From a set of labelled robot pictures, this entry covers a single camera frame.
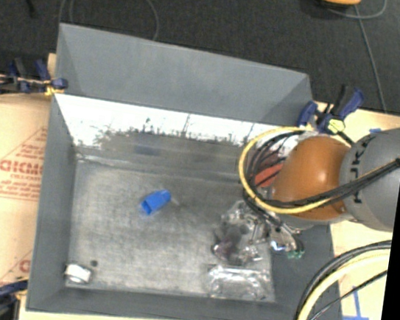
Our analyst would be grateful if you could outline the grey metal bin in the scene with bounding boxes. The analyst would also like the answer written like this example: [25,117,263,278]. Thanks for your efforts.
[16,22,382,320]

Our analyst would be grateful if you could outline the brown cardboard board red print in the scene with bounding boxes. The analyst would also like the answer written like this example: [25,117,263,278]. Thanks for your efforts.
[0,74,60,302]

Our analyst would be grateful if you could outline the clear plastic packet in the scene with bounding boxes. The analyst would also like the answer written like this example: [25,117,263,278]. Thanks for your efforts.
[201,261,280,307]

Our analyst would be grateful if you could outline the blue plastic cap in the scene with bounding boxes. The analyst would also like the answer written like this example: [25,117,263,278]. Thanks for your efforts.
[138,185,174,220]

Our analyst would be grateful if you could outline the red-brown flat block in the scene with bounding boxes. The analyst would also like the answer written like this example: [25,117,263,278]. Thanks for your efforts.
[254,159,285,191]

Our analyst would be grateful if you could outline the white ring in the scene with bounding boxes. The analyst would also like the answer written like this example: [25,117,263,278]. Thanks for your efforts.
[62,262,95,286]

